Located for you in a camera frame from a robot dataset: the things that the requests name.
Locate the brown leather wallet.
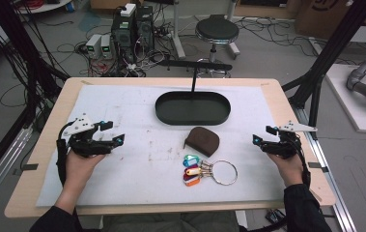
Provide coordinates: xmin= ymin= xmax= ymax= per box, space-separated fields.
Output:
xmin=183 ymin=126 xmax=221 ymax=159

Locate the white metal desk leg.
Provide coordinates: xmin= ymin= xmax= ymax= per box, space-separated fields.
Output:
xmin=170 ymin=0 xmax=187 ymax=60
xmin=224 ymin=0 xmax=241 ymax=61

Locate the cardboard box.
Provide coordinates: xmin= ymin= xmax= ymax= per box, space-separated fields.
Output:
xmin=295 ymin=0 xmax=366 ymax=41

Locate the black metal frame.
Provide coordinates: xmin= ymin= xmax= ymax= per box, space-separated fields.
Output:
xmin=0 ymin=0 xmax=70 ymax=191
xmin=281 ymin=0 xmax=366 ymax=138

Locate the person's left hand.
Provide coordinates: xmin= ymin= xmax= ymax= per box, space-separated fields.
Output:
xmin=63 ymin=151 xmax=107 ymax=194

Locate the black computer tower green label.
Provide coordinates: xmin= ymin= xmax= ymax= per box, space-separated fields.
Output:
xmin=110 ymin=12 xmax=139 ymax=64

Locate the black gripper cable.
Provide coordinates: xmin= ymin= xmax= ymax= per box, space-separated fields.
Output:
xmin=291 ymin=134 xmax=312 ymax=189
xmin=56 ymin=121 xmax=75 ymax=188

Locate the person's right hand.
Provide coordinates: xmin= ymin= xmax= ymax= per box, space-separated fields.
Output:
xmin=267 ymin=153 xmax=304 ymax=189

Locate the white round table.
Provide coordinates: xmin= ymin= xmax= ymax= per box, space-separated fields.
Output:
xmin=15 ymin=0 xmax=72 ymax=15

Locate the white box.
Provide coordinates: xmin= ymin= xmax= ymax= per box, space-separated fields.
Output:
xmin=120 ymin=3 xmax=137 ymax=18

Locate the white bench power supply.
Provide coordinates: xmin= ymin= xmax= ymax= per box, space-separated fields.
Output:
xmin=85 ymin=33 xmax=103 ymax=60
xmin=100 ymin=34 xmax=114 ymax=60

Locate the tangle of floor cables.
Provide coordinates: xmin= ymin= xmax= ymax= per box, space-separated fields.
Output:
xmin=238 ymin=15 xmax=320 ymax=59

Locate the person's lap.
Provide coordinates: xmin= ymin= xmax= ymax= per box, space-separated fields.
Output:
xmin=101 ymin=211 xmax=240 ymax=232

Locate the key ring with coloured tags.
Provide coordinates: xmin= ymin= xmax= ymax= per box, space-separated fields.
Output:
xmin=182 ymin=154 xmax=239 ymax=188

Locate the aluminium rail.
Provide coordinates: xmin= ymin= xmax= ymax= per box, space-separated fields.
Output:
xmin=294 ymin=105 xmax=359 ymax=232
xmin=0 ymin=127 xmax=34 ymax=216

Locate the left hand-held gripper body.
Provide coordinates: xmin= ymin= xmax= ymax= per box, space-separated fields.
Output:
xmin=58 ymin=113 xmax=114 ymax=159

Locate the black round stool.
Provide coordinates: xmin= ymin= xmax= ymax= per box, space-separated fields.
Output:
xmin=194 ymin=14 xmax=240 ymax=71

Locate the black tape piece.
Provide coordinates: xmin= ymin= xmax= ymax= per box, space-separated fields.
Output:
xmin=307 ymin=161 xmax=330 ymax=174
xmin=13 ymin=162 xmax=40 ymax=177

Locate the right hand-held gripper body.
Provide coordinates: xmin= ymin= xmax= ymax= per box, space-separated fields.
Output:
xmin=266 ymin=120 xmax=319 ymax=160

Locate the white platform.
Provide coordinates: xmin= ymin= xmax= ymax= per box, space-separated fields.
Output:
xmin=324 ymin=63 xmax=366 ymax=135

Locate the black oval tray with stand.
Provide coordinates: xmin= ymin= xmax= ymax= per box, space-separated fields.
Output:
xmin=155 ymin=59 xmax=233 ymax=127

